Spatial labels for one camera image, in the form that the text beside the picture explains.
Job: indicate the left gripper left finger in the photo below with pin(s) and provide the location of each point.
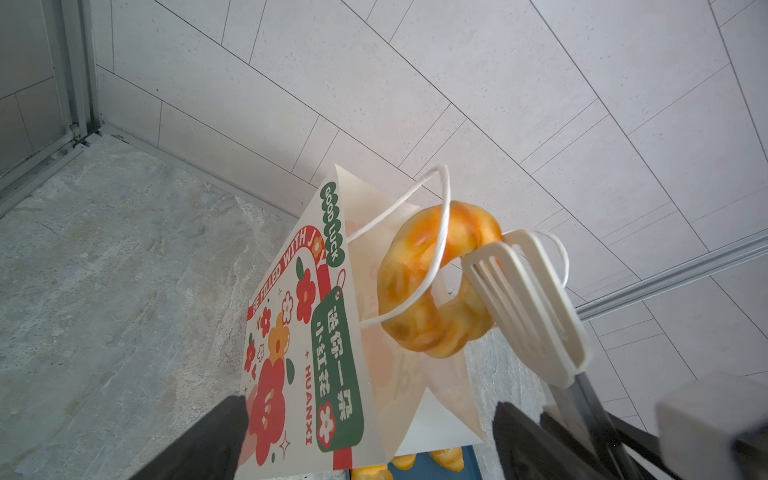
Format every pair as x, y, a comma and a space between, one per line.
210, 449

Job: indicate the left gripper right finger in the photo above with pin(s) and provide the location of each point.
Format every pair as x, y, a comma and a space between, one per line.
526, 451

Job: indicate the white paper gift bag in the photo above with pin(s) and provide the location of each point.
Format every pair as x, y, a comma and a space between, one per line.
354, 348

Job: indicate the white slotted tongs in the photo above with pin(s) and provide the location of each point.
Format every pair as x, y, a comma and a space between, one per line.
526, 297

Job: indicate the striped long bread front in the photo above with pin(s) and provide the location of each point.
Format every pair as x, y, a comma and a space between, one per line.
379, 472

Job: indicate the croissant bread centre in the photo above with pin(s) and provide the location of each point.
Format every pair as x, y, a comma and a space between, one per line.
451, 459

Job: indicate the teal tray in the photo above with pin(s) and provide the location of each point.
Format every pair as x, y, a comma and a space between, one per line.
425, 468

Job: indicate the small striped bun middle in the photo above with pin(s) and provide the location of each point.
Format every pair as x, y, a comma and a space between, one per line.
405, 462

